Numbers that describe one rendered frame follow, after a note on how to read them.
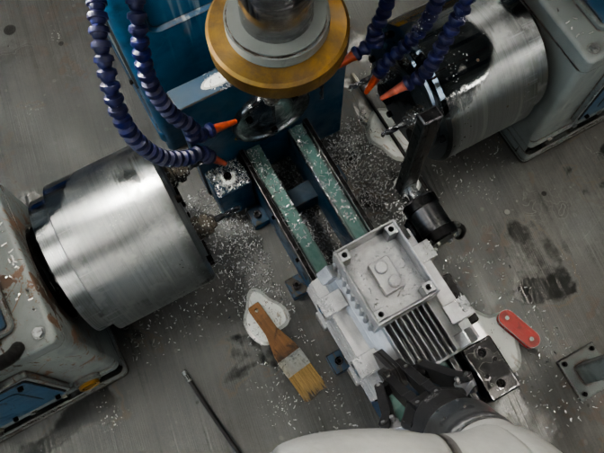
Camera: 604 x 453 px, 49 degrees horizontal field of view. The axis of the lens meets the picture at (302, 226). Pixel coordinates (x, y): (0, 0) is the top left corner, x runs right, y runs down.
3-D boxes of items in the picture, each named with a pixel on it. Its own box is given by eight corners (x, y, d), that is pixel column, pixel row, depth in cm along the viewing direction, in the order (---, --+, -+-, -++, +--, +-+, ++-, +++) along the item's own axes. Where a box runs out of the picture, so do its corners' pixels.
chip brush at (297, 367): (242, 313, 124) (241, 312, 123) (263, 297, 125) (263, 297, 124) (306, 404, 118) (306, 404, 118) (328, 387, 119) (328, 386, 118)
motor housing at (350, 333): (306, 301, 112) (305, 273, 94) (400, 248, 115) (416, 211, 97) (367, 407, 106) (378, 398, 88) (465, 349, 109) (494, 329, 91)
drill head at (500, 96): (325, 97, 125) (329, 15, 102) (505, 9, 131) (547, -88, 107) (394, 205, 118) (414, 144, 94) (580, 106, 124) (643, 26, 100)
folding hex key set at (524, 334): (492, 320, 123) (494, 318, 121) (502, 307, 124) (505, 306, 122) (529, 352, 121) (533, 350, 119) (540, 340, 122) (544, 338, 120)
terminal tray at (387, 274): (329, 266, 98) (331, 253, 91) (389, 233, 100) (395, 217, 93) (371, 336, 95) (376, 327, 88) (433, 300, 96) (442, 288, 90)
